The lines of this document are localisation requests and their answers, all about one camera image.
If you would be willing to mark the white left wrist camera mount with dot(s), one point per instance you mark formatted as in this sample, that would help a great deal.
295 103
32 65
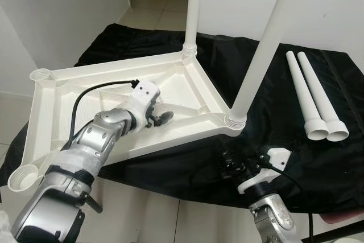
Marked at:
145 92

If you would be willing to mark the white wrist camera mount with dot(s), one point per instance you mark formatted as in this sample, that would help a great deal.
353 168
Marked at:
278 159
145 92

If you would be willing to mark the black cloth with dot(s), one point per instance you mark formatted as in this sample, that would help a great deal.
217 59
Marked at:
284 169

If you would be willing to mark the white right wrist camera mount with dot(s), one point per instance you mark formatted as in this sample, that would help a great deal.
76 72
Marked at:
278 159

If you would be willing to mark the white plastic tabletop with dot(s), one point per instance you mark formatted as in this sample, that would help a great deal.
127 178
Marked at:
57 118

